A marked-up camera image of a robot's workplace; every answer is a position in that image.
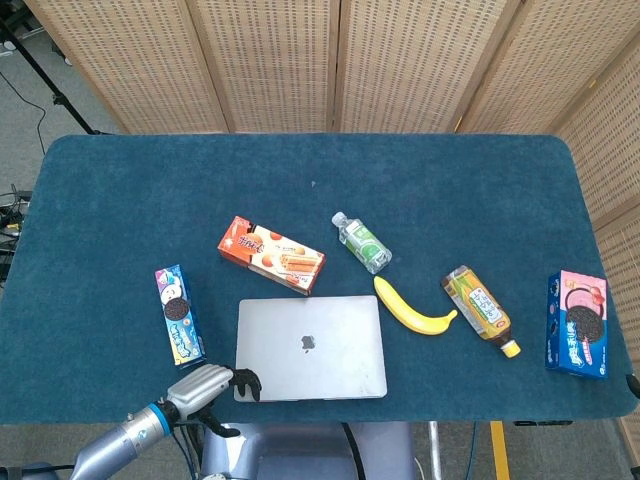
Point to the grey robot torso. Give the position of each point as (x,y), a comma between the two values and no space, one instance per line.
(300,450)

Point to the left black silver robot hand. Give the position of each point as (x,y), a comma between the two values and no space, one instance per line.
(200,387)

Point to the yellow banana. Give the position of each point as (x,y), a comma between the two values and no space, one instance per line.
(415,317)

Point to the metal table leg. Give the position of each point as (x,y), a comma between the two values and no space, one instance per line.
(434,450)

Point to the grey laptop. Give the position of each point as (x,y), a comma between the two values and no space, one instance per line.
(310,345)

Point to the pink blue Oreo box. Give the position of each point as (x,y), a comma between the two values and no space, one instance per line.
(577,325)

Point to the green label water bottle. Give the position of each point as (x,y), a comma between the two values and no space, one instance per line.
(362,245)

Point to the narrow blue Oreo box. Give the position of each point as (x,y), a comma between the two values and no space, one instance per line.
(179,315)

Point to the black tripod stand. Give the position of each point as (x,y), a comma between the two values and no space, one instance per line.
(55,92)

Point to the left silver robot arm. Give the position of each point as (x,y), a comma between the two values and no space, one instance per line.
(120,442)

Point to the blue table cloth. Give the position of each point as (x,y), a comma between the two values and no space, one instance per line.
(150,200)

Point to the orange wafer biscuit box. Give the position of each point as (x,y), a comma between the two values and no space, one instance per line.
(270,252)

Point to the black table control panel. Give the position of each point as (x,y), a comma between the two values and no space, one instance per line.
(542,423)

